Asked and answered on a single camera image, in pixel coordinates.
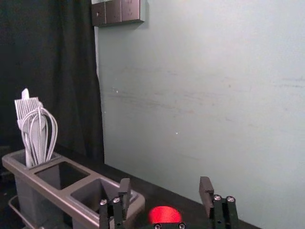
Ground white slotted spatula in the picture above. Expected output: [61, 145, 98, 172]
[14, 96, 41, 131]

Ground black curtain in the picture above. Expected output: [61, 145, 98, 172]
[0, 0, 106, 166]

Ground white wire whisk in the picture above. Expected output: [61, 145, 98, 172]
[20, 106, 59, 167]

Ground steel rack bar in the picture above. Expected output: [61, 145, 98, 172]
[8, 195, 50, 229]

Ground dark wall switch panel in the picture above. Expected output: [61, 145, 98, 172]
[91, 0, 146, 28]

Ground grey three-compartment utensil holder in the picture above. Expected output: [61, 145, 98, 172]
[1, 149, 146, 229]

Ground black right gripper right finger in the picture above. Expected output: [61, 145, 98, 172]
[199, 176, 239, 229]

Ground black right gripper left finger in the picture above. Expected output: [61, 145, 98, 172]
[99, 177, 132, 229]

